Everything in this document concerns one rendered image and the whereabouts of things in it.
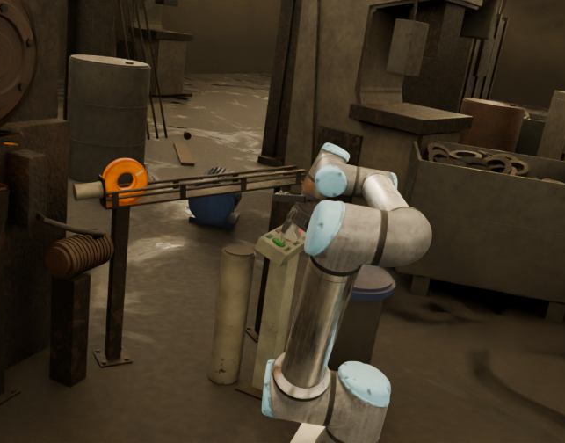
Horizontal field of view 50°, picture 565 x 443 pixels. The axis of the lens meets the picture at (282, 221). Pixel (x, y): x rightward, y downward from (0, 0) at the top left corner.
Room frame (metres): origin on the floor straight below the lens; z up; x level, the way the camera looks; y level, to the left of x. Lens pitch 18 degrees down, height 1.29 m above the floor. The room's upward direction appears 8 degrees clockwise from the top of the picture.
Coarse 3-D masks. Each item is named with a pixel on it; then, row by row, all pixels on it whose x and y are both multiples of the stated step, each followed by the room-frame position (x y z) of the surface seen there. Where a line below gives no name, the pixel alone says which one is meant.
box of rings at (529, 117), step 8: (528, 120) 6.38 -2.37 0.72; (536, 120) 6.34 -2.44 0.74; (544, 120) 6.42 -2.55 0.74; (520, 128) 6.41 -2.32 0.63; (528, 128) 6.37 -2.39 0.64; (536, 128) 6.33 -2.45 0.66; (520, 136) 6.40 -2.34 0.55; (528, 136) 6.36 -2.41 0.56; (536, 136) 6.32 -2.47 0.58; (520, 144) 6.38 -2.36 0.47; (528, 144) 6.34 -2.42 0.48; (536, 144) 6.31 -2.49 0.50; (520, 152) 6.38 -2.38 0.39; (528, 152) 6.34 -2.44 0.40; (536, 152) 6.30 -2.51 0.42
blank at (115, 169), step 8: (120, 160) 2.01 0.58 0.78; (128, 160) 2.02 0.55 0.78; (112, 168) 1.99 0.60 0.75; (120, 168) 2.00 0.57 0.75; (128, 168) 2.02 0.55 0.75; (136, 168) 2.03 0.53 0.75; (104, 176) 1.98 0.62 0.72; (112, 176) 1.99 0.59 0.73; (136, 176) 2.03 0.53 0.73; (144, 176) 2.05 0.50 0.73; (112, 184) 1.99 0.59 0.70; (136, 184) 2.04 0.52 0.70; (144, 184) 2.05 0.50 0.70; (128, 192) 2.02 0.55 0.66; (136, 192) 2.04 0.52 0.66; (120, 200) 2.01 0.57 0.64; (128, 200) 2.02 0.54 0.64
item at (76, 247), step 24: (72, 240) 1.84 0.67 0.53; (96, 240) 1.90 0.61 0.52; (48, 264) 1.80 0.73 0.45; (72, 264) 1.78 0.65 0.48; (96, 264) 1.88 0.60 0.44; (72, 288) 1.80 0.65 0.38; (72, 312) 1.80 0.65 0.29; (72, 336) 1.80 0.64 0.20; (72, 360) 1.80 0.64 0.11; (72, 384) 1.80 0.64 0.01
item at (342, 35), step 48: (336, 0) 4.15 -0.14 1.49; (384, 0) 3.94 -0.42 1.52; (432, 0) 3.80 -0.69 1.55; (480, 0) 4.17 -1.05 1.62; (336, 48) 4.11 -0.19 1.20; (384, 48) 4.18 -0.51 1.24; (432, 48) 3.89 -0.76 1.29; (336, 96) 4.08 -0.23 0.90; (384, 96) 4.25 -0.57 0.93; (288, 144) 4.27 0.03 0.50; (336, 144) 4.02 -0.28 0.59; (384, 144) 3.83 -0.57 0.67
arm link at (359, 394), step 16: (352, 368) 1.45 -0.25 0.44; (368, 368) 1.47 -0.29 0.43; (336, 384) 1.40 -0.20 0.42; (352, 384) 1.38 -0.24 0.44; (368, 384) 1.39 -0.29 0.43; (384, 384) 1.41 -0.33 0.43; (336, 400) 1.37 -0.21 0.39; (352, 400) 1.37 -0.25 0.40; (368, 400) 1.36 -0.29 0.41; (384, 400) 1.38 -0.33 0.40; (336, 416) 1.36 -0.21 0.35; (352, 416) 1.36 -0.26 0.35; (368, 416) 1.36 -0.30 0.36; (384, 416) 1.40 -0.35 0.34; (336, 432) 1.38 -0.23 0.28; (352, 432) 1.36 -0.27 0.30; (368, 432) 1.36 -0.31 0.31
